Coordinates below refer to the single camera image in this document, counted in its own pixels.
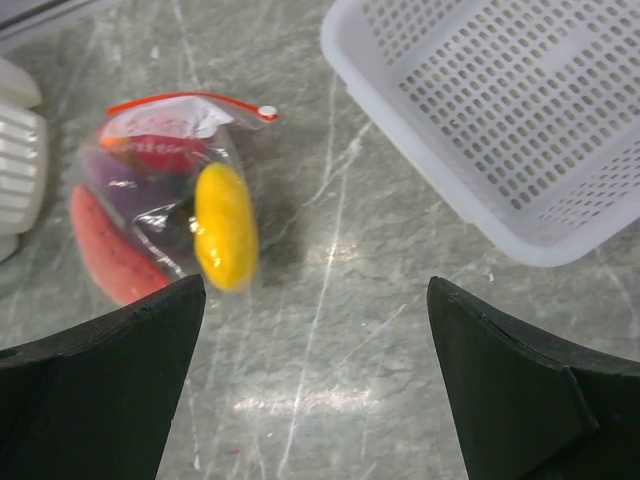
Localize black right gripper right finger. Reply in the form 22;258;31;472
427;277;639;479

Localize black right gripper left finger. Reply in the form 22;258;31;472
1;275;206;479

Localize fake watermelon slice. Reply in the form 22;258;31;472
70;185;171;306

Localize purple fake eggplant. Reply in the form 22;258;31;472
85;151;194;251

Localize yellow fake lemon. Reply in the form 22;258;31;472
194;162;259;292

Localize clear zip top bag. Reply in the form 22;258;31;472
70;92;279;305

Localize red fake pomegranate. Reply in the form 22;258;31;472
98;120;205;176

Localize white oval dish rack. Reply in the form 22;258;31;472
1;59;49;260

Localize white rectangular perforated basket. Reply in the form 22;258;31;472
320;0;639;267

